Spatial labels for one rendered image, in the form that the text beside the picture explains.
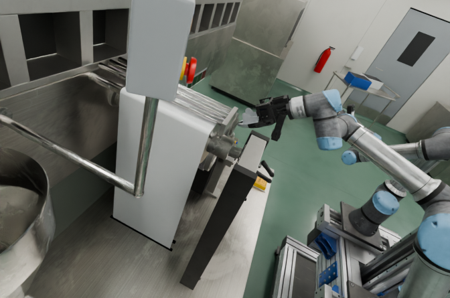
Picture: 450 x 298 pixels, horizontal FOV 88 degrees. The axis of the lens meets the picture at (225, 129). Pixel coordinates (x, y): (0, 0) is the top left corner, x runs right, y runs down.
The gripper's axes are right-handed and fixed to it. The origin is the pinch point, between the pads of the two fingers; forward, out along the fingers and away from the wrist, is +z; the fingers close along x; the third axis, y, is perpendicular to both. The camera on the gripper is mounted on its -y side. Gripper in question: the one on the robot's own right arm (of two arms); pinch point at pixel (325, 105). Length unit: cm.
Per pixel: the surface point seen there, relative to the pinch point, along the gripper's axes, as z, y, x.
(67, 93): 16, -35, -130
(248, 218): -19, 23, -82
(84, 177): 18, -2, -132
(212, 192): 0, 20, -88
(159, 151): -1, -23, -116
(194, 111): -4, -36, -109
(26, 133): 3, -37, -139
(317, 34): 176, 51, 333
